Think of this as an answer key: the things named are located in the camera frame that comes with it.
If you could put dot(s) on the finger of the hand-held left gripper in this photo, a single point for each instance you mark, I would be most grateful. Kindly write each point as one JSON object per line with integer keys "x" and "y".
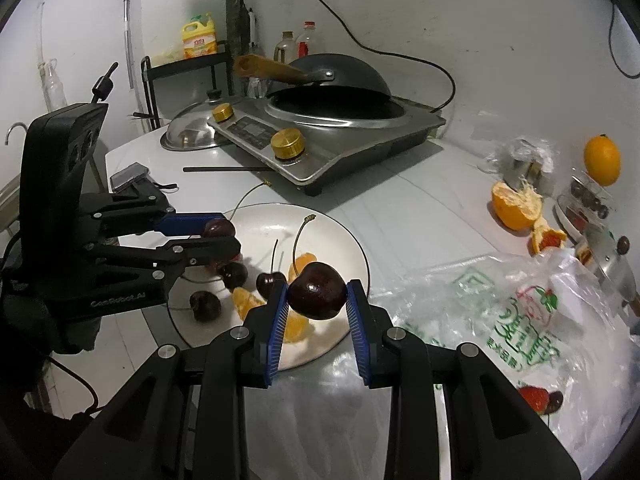
{"x": 210, "y": 251}
{"x": 180, "y": 223}

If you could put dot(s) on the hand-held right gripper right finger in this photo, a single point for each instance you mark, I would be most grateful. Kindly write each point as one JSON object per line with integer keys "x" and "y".
{"x": 359, "y": 330}

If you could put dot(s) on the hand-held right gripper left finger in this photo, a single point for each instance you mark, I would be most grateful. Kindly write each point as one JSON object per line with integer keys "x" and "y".
{"x": 275, "y": 330}

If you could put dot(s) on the white plate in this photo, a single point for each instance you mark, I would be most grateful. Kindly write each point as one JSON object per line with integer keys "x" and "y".
{"x": 330, "y": 240}

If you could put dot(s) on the clear empty bottle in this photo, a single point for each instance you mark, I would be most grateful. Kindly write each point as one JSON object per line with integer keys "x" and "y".
{"x": 55, "y": 90}

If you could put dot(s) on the black chopstick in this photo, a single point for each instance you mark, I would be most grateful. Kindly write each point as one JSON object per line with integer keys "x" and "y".
{"x": 225, "y": 168}

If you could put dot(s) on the dark phone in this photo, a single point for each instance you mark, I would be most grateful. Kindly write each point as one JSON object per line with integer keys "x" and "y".
{"x": 127, "y": 175}

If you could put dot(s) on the metal pot lid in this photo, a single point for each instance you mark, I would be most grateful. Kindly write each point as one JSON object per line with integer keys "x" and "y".
{"x": 190, "y": 132}

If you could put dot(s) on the clear printed plastic bag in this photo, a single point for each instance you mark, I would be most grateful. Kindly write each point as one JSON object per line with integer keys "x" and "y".
{"x": 450, "y": 310}

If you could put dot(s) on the black metal rack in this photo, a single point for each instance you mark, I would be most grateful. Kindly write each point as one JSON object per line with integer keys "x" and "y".
{"x": 145, "y": 85}

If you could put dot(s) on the grey vertical bar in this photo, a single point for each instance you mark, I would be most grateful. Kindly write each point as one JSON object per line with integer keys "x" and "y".
{"x": 127, "y": 35}

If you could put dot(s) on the silver induction cooker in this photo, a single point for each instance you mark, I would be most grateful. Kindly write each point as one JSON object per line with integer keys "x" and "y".
{"x": 350, "y": 135}

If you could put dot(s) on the yellow detergent bottle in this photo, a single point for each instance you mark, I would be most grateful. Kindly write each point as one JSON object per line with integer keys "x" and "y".
{"x": 199, "y": 40}

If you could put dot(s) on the peeled orange half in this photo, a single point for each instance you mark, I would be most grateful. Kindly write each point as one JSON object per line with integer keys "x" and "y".
{"x": 510, "y": 210}

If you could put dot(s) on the glass bottle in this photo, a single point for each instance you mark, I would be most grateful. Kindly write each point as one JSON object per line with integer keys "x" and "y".
{"x": 284, "y": 50}

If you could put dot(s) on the orange peel piece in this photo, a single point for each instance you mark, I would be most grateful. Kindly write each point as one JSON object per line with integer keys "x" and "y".
{"x": 545, "y": 240}

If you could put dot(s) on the black umbrella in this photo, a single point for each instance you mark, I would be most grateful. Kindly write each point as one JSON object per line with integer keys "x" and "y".
{"x": 252, "y": 30}

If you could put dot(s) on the red-capped clear bottle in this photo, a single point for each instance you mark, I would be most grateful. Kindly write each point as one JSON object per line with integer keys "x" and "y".
{"x": 306, "y": 40}

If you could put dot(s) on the black wok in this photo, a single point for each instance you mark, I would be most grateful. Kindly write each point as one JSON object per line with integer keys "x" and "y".
{"x": 350, "y": 75}

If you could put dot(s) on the crumpled clear wrap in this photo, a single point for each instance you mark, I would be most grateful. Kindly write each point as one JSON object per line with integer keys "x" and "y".
{"x": 520, "y": 155}

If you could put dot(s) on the whole orange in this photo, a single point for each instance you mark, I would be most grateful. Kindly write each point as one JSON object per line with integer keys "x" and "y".
{"x": 602, "y": 160}

